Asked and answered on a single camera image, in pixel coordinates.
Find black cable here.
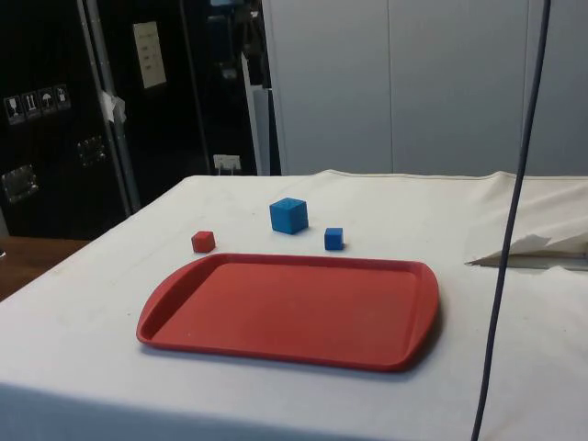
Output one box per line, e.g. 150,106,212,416
470,0,552,441

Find small red cube block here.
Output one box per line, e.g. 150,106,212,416
190,230,217,254

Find small blue cube block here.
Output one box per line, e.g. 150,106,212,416
323,227,345,252

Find pale grey lockers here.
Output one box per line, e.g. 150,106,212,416
260,0,588,179

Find large blue cube block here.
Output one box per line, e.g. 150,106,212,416
268,197,310,234

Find red plastic tray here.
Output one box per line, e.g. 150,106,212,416
135,252,443,373

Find black cabinet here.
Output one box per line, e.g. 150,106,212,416
0,0,282,242

